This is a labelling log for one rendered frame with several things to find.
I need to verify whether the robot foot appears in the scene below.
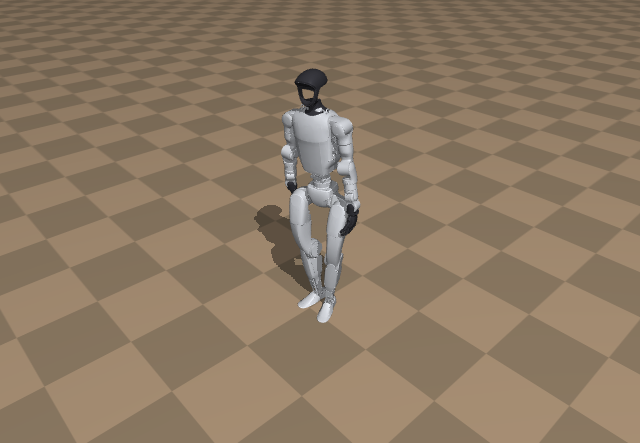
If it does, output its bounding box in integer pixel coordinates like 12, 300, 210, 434
298, 287, 326, 308
317, 296, 336, 323

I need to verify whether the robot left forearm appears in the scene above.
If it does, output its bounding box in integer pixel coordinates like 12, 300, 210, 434
342, 162, 360, 212

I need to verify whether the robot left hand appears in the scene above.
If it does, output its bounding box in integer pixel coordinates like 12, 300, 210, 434
340, 204, 359, 236

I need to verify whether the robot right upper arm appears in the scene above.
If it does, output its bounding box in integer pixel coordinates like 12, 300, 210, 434
281, 108, 299, 161

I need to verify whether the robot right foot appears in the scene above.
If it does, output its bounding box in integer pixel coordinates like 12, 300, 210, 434
298, 287, 326, 308

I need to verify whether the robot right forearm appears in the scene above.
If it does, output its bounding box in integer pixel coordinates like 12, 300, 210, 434
281, 150, 297, 187

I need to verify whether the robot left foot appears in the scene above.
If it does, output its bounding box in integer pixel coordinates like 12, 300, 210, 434
317, 296, 336, 323

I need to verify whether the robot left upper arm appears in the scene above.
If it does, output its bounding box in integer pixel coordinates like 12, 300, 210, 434
329, 116, 354, 176

